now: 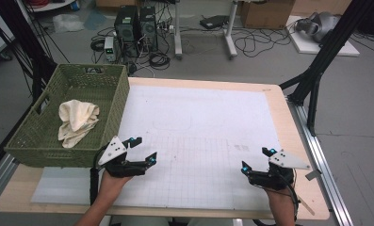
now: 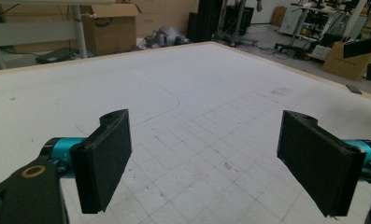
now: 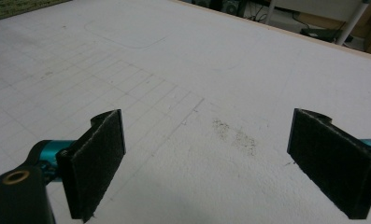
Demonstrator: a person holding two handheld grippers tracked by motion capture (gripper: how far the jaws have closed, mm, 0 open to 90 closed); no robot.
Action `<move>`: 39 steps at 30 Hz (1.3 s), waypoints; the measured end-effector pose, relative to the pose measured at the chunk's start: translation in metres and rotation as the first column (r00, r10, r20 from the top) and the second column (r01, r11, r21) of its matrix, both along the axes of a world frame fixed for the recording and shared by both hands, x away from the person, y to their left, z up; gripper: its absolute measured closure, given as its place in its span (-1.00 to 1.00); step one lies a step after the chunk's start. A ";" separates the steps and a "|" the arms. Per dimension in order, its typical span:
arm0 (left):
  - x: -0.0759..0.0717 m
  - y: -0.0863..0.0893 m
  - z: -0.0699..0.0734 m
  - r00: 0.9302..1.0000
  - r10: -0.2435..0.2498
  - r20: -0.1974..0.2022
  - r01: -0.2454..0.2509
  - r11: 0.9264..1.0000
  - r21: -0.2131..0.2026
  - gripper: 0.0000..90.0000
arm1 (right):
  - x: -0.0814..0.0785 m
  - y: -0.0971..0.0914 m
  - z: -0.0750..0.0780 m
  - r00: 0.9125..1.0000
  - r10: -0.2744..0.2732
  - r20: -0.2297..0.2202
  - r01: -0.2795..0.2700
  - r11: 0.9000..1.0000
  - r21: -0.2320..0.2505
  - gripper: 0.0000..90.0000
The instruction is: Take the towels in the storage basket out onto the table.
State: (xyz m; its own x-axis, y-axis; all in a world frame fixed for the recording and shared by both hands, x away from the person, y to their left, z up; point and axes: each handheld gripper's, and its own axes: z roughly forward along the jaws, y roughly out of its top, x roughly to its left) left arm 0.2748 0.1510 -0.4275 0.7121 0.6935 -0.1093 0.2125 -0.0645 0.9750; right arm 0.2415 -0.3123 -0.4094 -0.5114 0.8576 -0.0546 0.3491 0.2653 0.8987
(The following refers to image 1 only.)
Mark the grey helmet-shaped shell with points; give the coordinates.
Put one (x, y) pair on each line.
(322, 25)

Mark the person's left hand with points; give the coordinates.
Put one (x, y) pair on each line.
(110, 187)

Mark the white desk leg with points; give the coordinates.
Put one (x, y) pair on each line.
(177, 34)
(230, 37)

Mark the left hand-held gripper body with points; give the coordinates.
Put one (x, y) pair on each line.
(125, 168)

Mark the white foam mat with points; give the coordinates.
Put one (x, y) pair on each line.
(200, 119)

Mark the green woven basket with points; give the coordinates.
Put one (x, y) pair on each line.
(112, 103)

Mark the white floor board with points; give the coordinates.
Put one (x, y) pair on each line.
(307, 47)

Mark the white power supply box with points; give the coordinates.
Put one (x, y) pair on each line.
(109, 48)

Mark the cream printed cloth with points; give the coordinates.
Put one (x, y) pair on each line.
(76, 117)

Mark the person's right hand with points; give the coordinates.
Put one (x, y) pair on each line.
(281, 202)

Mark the flat cardboard box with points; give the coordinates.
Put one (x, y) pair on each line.
(319, 6)

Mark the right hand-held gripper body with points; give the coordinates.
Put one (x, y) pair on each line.
(277, 179)

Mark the clear plastic bag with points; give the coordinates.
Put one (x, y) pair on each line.
(68, 22)

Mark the white round table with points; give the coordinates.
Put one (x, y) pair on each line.
(52, 5)

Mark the black metal stand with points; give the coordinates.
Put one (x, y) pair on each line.
(326, 53)
(27, 47)

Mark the thin wooden strip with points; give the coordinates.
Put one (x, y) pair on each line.
(305, 204)

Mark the grey tape piece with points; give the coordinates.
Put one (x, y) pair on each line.
(313, 174)

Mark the large cardboard box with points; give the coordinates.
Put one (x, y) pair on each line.
(266, 14)

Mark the black computer tower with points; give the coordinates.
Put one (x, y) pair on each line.
(126, 29)
(148, 28)

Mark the black flat device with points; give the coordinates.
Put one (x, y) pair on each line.
(214, 21)

